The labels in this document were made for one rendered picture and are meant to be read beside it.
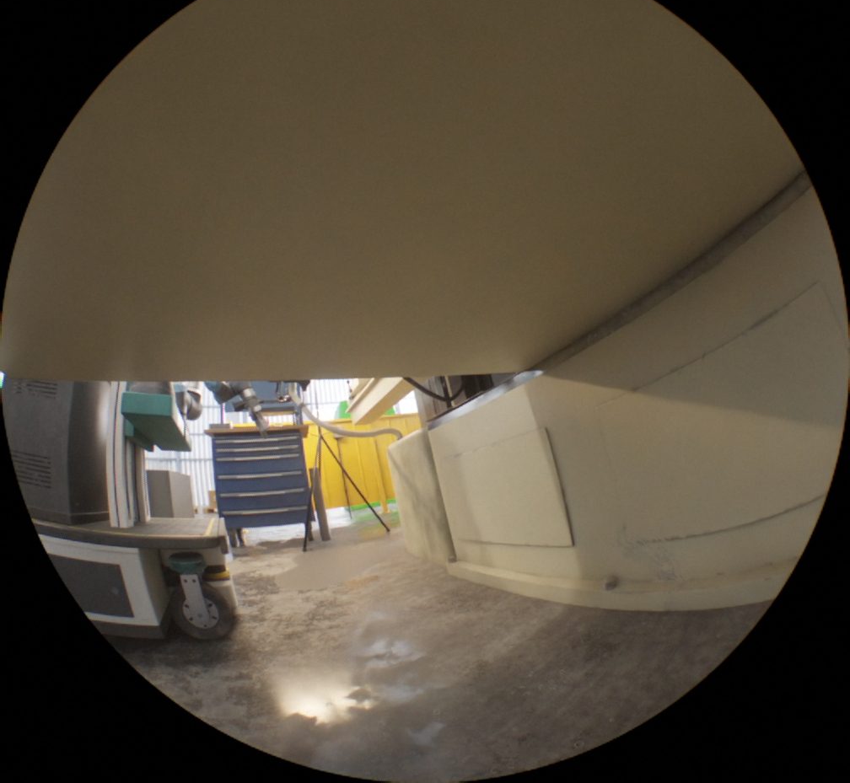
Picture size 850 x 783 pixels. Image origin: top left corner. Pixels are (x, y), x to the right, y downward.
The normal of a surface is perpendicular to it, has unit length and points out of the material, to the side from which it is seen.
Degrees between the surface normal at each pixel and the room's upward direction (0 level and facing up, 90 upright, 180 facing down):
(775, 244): 90
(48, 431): 90
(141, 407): 90
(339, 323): 180
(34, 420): 90
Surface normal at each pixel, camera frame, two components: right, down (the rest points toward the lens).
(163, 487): 0.45, -0.42
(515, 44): 0.21, 0.91
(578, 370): -0.87, 0.00
